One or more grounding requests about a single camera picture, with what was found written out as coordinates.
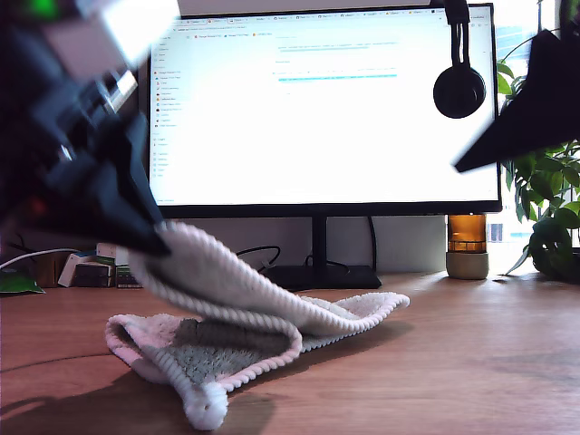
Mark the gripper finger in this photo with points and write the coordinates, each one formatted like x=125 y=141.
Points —
x=138 y=154
x=534 y=113
x=104 y=204

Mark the white fluffy tea towel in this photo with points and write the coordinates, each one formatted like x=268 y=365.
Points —
x=254 y=294

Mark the small dark box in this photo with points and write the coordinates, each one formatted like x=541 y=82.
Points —
x=93 y=275

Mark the green label box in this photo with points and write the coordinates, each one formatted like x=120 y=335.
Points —
x=124 y=277

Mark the black headphones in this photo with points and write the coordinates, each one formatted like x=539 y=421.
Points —
x=457 y=93

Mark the brown cardboard box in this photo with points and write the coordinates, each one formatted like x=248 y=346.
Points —
x=47 y=269

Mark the green packet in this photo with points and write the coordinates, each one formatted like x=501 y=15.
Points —
x=16 y=283

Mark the green leafy houseplant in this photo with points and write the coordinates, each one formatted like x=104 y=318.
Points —
x=553 y=244

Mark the amber bottle with pale base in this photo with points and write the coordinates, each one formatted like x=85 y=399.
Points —
x=466 y=267

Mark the black monitor with bright screen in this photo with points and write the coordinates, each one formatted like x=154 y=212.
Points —
x=317 y=136

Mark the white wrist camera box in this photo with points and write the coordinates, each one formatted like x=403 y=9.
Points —
x=131 y=27

